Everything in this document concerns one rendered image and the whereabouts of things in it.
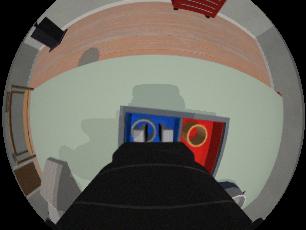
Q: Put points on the bronze bushing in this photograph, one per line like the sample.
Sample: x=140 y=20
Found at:
x=200 y=137

